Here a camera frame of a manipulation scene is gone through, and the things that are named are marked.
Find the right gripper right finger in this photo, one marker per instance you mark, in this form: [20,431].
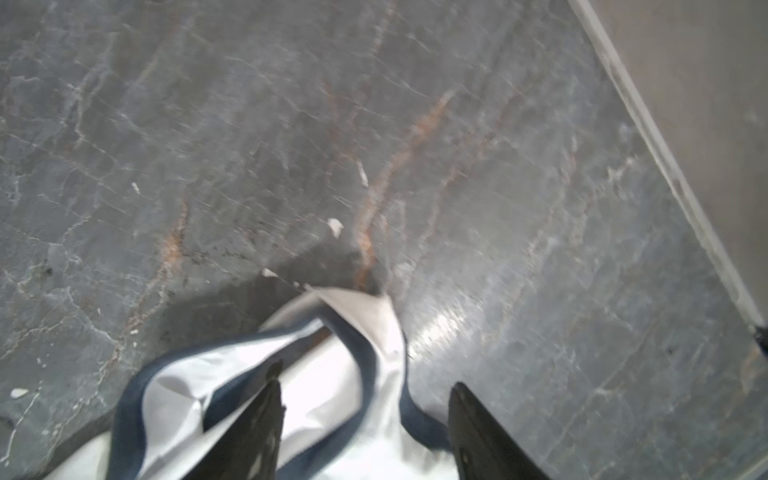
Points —
[482,449]

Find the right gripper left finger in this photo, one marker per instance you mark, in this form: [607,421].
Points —
[249,448]

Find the white tank top navy trim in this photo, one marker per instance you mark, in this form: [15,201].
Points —
[347,412]

